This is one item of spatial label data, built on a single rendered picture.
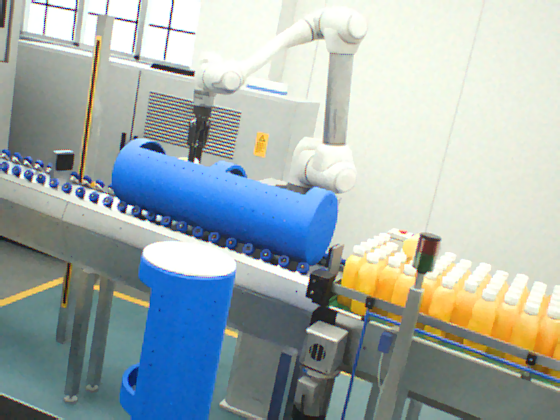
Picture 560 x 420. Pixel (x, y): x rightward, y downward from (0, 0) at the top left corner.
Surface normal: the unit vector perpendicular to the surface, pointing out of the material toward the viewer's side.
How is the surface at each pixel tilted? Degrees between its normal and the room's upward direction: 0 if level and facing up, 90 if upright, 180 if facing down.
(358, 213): 90
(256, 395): 90
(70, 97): 90
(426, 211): 90
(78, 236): 110
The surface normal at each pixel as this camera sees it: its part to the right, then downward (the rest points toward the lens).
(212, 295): 0.62, 0.29
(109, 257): -0.50, 0.40
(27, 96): -0.33, 0.15
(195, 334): 0.44, 0.28
